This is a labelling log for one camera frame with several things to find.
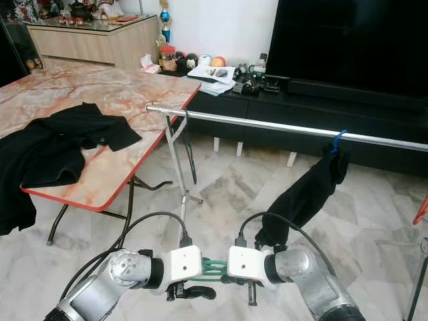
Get blue and gold trophy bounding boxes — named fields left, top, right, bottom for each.
left=157, top=0, right=173, bottom=44

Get black Fonemat logo shirt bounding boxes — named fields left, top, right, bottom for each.
left=254, top=144, right=350, bottom=247

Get blue plastic hanger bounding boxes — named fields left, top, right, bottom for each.
left=331, top=129, right=348, bottom=153

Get dark glass display cabinet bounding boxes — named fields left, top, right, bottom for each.
left=0, top=0, right=41, bottom=84

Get silver clothes rack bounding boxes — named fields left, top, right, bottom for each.
left=146, top=103, right=428, bottom=321

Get red plastic hanger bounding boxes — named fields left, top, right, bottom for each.
left=413, top=194, right=428, bottom=225

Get black polo shirt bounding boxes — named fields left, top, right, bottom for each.
left=0, top=102, right=143, bottom=236

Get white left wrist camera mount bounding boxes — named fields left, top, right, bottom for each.
left=150, top=245, right=205, bottom=296

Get pink tissue pack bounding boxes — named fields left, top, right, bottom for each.
left=139, top=53, right=161, bottom=73

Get black soundbar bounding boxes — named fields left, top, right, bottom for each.
left=286, top=78, right=428, bottom=108

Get black TV cabinet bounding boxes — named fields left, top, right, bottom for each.
left=160, top=67, right=428, bottom=176

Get green plastic hanger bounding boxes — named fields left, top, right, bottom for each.
left=191, top=259, right=231, bottom=285

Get white figurine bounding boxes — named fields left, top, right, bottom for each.
left=97, top=0, right=124, bottom=19

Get black desk device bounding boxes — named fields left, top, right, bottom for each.
left=264, top=75, right=290, bottom=92

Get black television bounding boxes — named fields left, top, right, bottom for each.
left=264, top=0, right=428, bottom=94

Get wooden sideboard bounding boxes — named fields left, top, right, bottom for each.
left=27, top=15, right=161, bottom=71

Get stack of white papers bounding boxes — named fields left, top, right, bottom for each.
left=186, top=64, right=236, bottom=96

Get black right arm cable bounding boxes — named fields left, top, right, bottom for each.
left=235, top=211, right=338, bottom=275

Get red-lidded jar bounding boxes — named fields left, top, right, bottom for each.
left=158, top=45, right=177, bottom=71

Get marble-top folding table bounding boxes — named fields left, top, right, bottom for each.
left=0, top=60, right=201, bottom=245

